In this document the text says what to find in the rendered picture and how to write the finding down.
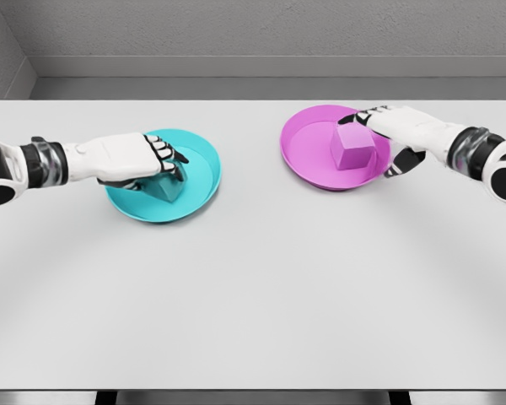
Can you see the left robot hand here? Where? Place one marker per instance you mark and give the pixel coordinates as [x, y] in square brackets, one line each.
[126, 158]

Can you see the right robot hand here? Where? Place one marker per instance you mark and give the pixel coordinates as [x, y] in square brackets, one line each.
[405, 128]

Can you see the cyan block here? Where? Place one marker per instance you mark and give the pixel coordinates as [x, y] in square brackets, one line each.
[168, 190]

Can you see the pink block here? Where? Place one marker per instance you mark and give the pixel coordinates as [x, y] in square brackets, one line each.
[352, 147]

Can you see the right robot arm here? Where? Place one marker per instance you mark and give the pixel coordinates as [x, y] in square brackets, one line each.
[480, 154]

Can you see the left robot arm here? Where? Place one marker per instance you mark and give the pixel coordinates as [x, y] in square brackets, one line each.
[33, 166]

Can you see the cyan plate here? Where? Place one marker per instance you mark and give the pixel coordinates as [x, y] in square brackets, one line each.
[194, 185]

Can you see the pink plate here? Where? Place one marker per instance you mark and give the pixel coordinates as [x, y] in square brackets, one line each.
[308, 152]

